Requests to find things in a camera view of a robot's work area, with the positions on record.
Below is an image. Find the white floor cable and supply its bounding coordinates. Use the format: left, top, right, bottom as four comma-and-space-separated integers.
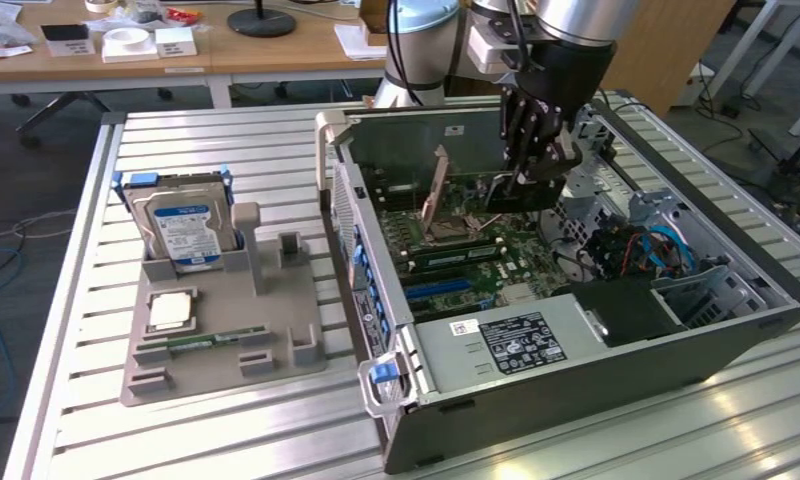
0, 209, 74, 240

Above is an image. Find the white paper stack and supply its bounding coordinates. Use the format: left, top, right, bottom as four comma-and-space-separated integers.
334, 22, 389, 60

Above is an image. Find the grey parts rack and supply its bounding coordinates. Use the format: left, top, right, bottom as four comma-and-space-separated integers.
118, 202, 329, 407

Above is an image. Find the blue expansion slot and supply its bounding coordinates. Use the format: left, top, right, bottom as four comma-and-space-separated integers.
402, 277, 472, 301

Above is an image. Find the grey power supply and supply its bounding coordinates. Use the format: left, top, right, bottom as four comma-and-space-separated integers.
409, 294, 605, 394

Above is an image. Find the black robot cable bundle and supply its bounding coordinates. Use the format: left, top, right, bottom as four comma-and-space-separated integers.
384, 0, 429, 104

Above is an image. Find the crumpled grey plastic bag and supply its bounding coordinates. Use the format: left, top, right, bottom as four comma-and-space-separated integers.
0, 2, 38, 44

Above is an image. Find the metal socket cover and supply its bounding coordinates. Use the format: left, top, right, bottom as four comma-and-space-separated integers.
462, 179, 508, 229

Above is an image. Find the silver CPU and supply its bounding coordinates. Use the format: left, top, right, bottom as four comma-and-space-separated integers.
146, 293, 194, 330

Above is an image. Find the black power cable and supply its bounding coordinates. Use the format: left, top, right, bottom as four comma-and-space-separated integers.
596, 87, 634, 109

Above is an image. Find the dark open PC case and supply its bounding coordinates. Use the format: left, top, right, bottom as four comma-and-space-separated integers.
313, 97, 800, 476

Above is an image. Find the black plastic shroud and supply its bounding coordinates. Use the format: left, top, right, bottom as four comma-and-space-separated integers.
569, 277, 685, 349

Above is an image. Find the wooden cabinet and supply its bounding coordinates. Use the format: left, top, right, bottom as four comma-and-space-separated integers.
598, 0, 738, 114

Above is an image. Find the hard disk with blue carrier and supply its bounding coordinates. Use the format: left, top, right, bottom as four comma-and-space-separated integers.
110, 167, 235, 275

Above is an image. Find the clear handle with blue tab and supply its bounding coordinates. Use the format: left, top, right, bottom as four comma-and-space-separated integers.
357, 349, 418, 419

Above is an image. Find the white tape roll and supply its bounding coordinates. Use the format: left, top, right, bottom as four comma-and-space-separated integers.
103, 27, 150, 50

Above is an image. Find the orange wire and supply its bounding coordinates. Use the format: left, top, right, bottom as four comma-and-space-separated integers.
622, 232, 645, 276

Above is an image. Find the clear bag with dark part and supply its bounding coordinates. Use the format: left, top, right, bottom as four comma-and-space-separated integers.
82, 7, 167, 31

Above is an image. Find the flat white box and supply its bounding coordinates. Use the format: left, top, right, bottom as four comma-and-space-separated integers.
99, 42, 161, 64

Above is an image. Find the perforated metal drive cage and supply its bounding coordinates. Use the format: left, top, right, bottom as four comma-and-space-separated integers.
538, 144, 641, 241

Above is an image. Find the plain white box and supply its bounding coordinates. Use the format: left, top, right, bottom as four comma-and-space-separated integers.
153, 25, 198, 59

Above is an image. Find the wooden desk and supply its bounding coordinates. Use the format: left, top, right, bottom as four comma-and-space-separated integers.
0, 0, 231, 109
209, 0, 508, 109

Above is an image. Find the metal disk bay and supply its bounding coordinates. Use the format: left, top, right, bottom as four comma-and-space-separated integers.
649, 264, 772, 331

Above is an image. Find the black round lamp base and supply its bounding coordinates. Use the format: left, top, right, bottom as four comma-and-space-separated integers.
225, 0, 299, 37

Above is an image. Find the blue wire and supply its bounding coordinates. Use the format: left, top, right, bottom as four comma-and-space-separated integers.
642, 223, 700, 275

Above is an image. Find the CPU socket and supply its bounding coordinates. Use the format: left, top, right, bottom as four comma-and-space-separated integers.
425, 214, 472, 246

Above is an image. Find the white box with black lid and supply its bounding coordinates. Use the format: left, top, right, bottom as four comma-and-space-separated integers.
39, 23, 95, 57

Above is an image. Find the black graphics card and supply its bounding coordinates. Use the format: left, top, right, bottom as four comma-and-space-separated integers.
420, 143, 566, 239

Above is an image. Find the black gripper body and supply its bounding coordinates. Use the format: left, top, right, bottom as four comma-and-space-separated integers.
505, 39, 620, 122

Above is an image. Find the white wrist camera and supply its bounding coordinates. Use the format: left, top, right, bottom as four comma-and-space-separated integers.
465, 24, 532, 74

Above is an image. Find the green motherboard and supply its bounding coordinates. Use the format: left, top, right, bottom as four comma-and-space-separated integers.
371, 172, 574, 324

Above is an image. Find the brown cardboard box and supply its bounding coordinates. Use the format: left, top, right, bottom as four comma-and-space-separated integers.
358, 0, 392, 36

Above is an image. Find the black stand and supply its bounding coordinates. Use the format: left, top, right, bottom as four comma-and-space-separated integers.
745, 99, 800, 211

